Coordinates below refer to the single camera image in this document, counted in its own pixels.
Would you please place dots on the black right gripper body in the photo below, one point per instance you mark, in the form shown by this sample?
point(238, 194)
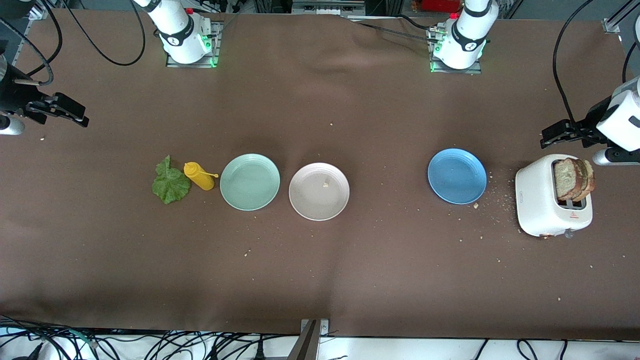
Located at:
point(14, 96)

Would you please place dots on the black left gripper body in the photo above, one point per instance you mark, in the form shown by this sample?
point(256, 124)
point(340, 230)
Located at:
point(593, 121)

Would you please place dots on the brown bread slice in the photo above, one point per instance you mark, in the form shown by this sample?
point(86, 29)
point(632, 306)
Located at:
point(590, 180)
point(565, 179)

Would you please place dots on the green lettuce leaf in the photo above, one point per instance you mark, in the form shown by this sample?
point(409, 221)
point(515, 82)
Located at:
point(171, 186)

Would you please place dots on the yellow mustard squeeze bottle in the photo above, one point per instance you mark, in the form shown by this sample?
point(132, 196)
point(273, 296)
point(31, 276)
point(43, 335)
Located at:
point(199, 177)

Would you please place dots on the blue plate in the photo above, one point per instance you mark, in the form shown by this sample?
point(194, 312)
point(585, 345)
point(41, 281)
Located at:
point(457, 176)

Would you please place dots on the mint green plate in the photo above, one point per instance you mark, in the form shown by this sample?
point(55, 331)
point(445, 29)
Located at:
point(250, 182)

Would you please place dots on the beige plate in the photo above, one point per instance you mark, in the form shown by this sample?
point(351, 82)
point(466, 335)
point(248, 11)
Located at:
point(312, 197)

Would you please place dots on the white two-slot toaster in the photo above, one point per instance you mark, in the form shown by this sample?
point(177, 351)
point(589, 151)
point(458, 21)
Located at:
point(537, 200)

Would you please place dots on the red box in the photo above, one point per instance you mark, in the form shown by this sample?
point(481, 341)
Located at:
point(440, 5)

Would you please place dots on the brown table cloth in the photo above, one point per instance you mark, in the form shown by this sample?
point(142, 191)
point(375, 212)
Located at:
point(350, 280)

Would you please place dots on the white power strip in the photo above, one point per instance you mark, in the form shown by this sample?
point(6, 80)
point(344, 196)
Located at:
point(327, 7)

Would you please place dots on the aluminium frame profile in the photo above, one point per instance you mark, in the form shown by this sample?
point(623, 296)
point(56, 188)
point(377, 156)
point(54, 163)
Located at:
point(611, 25)
point(22, 42)

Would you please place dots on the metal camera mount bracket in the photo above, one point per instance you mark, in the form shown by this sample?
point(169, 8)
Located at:
point(307, 345)

